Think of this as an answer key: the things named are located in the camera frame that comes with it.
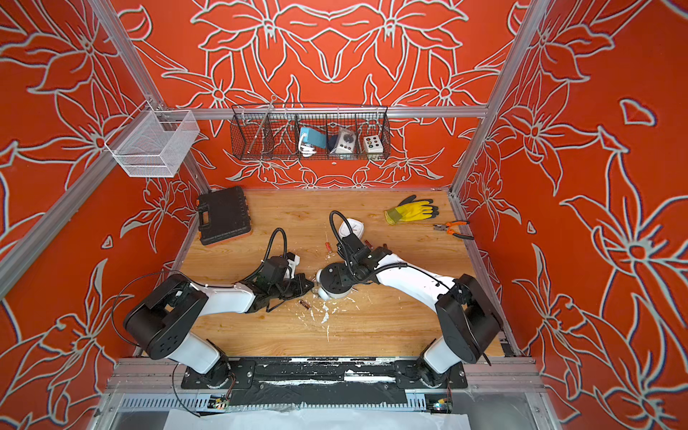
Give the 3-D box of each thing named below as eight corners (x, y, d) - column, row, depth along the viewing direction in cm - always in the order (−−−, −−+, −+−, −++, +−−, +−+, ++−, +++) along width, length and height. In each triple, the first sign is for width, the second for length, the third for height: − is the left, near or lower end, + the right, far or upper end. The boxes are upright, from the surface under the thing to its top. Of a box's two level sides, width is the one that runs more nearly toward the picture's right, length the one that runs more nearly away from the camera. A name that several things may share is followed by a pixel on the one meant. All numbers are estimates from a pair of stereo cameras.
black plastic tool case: (204, 249, 101) (199, 242, 97) (201, 201, 117) (196, 193, 114) (254, 234, 106) (250, 226, 102) (244, 190, 122) (240, 182, 118)
